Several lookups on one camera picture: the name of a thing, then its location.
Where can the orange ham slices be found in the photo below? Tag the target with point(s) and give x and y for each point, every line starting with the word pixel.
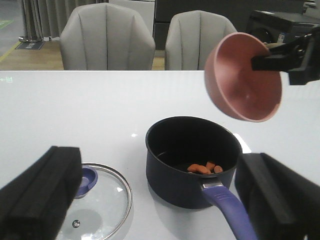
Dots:
pixel 209 168

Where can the dark blue saucepan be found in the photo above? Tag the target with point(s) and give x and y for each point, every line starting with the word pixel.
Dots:
pixel 175 143

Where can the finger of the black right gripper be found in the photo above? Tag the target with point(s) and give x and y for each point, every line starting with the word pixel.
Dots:
pixel 287 45
pixel 277 62

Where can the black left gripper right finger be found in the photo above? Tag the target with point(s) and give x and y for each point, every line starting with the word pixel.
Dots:
pixel 281 204

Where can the right grey upholstered chair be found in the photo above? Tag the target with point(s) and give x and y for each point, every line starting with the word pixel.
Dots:
pixel 191 36

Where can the pink plastic bowl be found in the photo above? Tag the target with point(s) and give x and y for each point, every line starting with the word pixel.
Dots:
pixel 234 87

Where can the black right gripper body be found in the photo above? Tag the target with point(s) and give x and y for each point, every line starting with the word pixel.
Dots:
pixel 307 67

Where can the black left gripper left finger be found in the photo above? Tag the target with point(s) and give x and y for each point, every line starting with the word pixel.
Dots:
pixel 33 206

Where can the glass pot lid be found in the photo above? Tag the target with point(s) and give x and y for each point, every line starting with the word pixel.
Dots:
pixel 102 207

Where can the left grey upholstered chair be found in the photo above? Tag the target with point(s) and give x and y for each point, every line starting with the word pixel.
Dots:
pixel 106 37

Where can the grey upholstered chair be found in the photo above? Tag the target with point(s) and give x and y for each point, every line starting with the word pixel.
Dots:
pixel 106 37
pixel 191 36

